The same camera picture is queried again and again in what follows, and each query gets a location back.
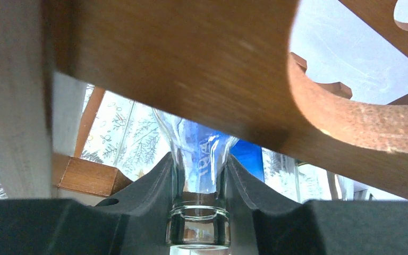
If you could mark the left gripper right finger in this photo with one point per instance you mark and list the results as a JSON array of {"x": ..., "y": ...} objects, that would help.
[{"x": 266, "y": 222}]

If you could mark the small clear bottle bluish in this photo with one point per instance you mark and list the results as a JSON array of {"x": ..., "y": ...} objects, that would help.
[{"x": 301, "y": 181}]

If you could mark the wooden wine rack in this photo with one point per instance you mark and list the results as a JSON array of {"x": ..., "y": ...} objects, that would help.
[{"x": 224, "y": 64}]

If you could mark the blue glass bottle silver cap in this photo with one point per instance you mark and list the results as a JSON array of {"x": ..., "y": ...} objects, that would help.
[{"x": 249, "y": 162}]

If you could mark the clear glass flask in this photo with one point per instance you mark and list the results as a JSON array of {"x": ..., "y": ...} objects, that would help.
[{"x": 198, "y": 219}]

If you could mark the floral table mat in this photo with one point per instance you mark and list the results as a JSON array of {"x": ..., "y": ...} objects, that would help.
[{"x": 102, "y": 143}]

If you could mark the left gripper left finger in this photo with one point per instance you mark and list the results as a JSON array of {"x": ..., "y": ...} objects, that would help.
[{"x": 132, "y": 221}]

